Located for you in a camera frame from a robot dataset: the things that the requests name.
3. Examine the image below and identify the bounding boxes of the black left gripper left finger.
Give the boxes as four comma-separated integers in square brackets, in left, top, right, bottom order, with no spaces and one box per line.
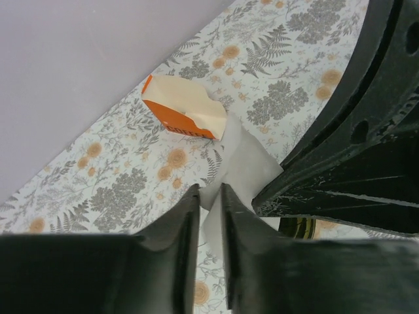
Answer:
[1,185,200,313]

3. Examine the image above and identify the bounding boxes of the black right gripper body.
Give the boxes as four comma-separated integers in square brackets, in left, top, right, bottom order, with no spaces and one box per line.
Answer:
[282,1,418,170]

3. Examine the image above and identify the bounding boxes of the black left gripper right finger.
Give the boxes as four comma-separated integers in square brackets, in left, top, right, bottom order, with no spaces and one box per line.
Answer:
[221,184,418,313]

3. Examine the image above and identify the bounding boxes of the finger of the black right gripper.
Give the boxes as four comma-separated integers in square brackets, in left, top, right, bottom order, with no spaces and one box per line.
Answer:
[252,154,418,234]

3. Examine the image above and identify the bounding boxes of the green glass coffee dripper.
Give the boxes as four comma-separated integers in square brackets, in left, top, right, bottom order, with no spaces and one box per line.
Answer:
[278,217,316,239]

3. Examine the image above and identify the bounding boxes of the white paper coffee filter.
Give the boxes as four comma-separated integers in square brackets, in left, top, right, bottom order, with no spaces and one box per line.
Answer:
[200,114,283,260]

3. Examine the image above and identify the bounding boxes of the orange coffee filter box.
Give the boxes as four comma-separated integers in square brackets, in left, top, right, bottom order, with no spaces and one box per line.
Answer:
[141,75,227,141]

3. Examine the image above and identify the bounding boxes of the floral patterned tablecloth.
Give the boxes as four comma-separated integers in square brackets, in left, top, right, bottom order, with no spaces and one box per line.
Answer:
[0,0,419,314]

